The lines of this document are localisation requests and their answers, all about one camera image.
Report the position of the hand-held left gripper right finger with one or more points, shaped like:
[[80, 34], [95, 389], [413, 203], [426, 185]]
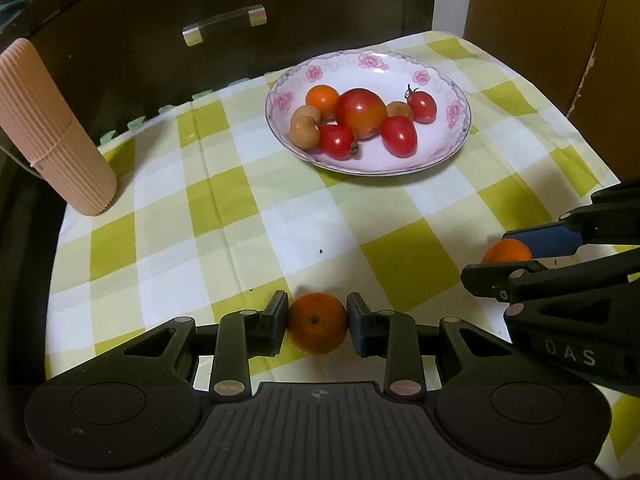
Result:
[[359, 325]]

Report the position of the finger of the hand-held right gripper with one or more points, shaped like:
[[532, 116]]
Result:
[[540, 239], [550, 277]]

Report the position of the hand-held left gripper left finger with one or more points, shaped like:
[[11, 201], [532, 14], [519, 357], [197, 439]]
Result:
[[275, 322]]

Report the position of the orange mandarin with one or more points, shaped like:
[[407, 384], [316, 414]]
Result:
[[317, 322], [505, 255], [322, 100]]

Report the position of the white floral plate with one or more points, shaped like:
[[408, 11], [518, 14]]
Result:
[[430, 150]]

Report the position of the red cherry tomato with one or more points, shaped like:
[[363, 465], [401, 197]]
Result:
[[423, 106], [398, 136], [336, 141]]

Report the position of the brown longan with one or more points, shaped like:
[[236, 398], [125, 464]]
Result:
[[306, 111], [398, 109], [303, 132]]

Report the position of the large red yellow tomato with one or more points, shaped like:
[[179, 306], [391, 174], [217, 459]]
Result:
[[362, 112]]

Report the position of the green white checked tablecloth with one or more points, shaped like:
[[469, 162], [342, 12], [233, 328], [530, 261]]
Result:
[[250, 200]]

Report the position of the brown wooden wardrobe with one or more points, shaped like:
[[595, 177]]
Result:
[[540, 10]]

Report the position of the green white foam mat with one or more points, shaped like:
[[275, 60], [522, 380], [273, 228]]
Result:
[[135, 125]]

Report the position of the dark wooden cabinet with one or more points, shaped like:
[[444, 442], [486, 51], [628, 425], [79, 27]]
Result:
[[125, 70]]

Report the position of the pink ribbed cylinder case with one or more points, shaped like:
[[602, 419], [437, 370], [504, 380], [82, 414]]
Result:
[[50, 130]]

